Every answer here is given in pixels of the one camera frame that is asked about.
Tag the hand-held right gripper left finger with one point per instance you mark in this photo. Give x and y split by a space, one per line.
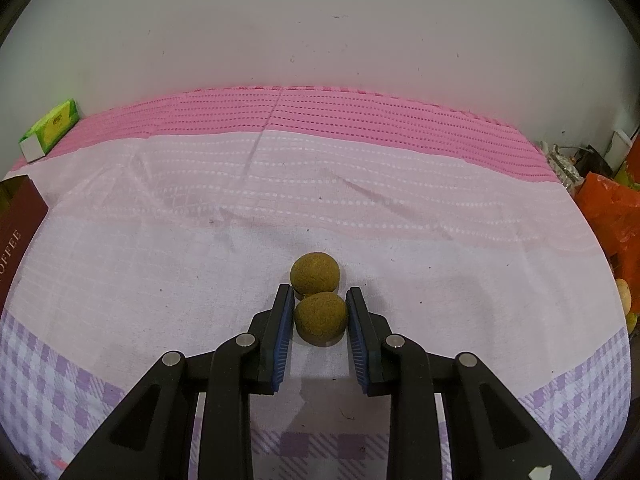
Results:
282 340

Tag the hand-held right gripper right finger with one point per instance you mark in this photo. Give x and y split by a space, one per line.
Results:
357 345

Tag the brown longan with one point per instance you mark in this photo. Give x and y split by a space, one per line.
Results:
315 272
320 319

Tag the gold and red tin box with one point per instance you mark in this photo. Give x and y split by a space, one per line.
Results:
20 225

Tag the pink checked tablecloth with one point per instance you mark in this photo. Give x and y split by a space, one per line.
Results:
400 220

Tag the crumpled white packaging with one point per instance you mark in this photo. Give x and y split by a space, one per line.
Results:
562 167

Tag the yellow round fruit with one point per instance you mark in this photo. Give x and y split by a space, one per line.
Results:
625 297

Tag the orange plastic bag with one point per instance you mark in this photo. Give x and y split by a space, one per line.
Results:
610 215

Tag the green tissue box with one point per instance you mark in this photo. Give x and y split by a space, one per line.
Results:
52 127

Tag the white cup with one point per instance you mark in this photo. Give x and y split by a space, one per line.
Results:
621 149

